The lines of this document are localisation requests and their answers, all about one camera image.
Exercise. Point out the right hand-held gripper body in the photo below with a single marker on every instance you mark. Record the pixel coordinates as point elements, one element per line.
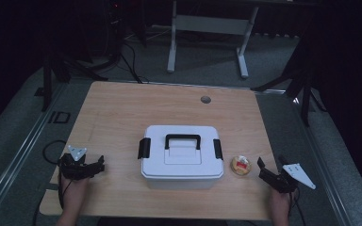
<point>290,175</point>

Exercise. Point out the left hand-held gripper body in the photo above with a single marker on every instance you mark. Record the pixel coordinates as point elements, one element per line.
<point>72,168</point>

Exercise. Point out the white plastic storage box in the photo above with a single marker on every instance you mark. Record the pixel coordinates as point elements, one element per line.
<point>182,183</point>

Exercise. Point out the person's left hand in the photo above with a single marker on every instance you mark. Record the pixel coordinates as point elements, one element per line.
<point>74,194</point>

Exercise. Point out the person's right hand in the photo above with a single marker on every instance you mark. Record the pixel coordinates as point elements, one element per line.
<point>279,204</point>

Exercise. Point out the black stand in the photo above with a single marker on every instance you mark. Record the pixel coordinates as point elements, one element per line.
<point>47,84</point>
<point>304,94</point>

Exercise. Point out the grey table grommet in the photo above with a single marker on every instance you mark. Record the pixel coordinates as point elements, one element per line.
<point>205,100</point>

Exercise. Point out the white metal desk frame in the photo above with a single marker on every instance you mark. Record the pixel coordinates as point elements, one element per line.
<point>212,25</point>

